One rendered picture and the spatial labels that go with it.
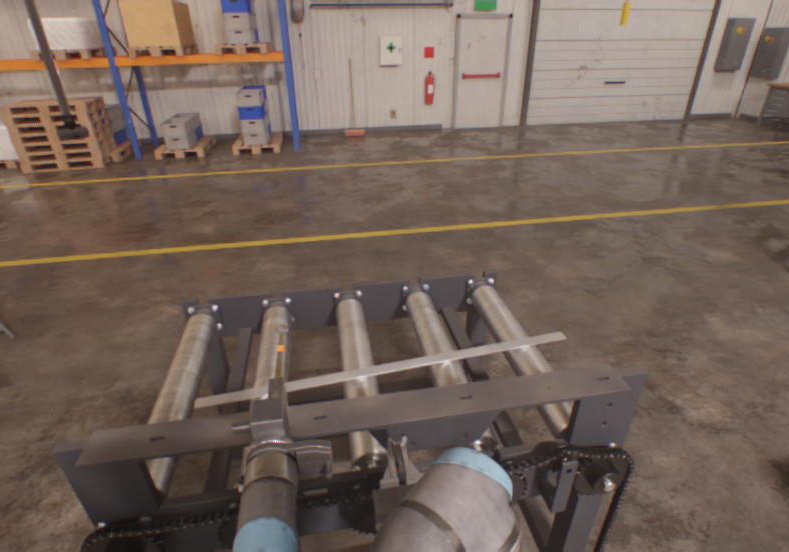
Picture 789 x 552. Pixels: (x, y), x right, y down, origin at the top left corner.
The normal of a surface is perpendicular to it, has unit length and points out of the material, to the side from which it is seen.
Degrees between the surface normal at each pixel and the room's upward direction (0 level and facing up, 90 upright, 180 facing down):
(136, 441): 0
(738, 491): 0
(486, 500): 42
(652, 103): 90
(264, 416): 0
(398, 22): 90
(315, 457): 90
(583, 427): 90
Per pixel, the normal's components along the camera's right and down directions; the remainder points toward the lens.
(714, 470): -0.01, -0.88
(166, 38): 0.17, 0.47
